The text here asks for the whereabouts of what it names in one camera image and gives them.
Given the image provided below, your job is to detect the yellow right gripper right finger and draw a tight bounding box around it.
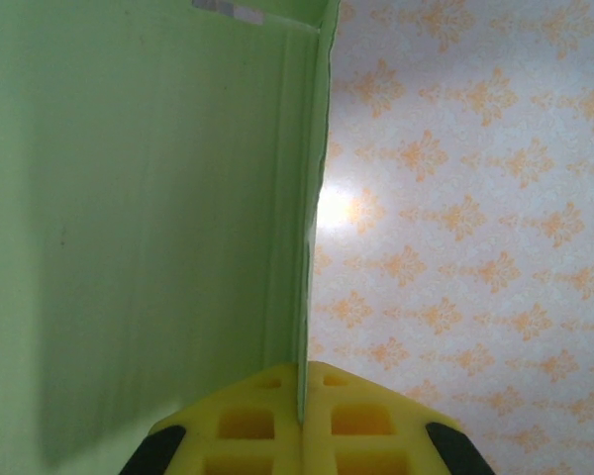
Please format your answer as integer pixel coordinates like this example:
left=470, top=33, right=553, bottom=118
left=301, top=360, right=491, bottom=475

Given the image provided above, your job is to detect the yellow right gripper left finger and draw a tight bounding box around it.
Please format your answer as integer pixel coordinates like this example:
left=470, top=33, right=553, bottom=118
left=121, top=360, right=304, bottom=475

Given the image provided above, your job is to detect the light green paper box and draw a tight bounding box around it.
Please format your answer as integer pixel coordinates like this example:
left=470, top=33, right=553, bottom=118
left=0, top=0, right=342, bottom=475

